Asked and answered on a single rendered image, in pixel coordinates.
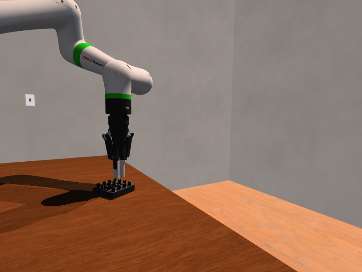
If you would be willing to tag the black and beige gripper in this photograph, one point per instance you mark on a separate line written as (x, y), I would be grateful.
(120, 144)

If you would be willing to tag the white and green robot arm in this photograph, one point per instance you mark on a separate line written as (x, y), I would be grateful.
(65, 17)

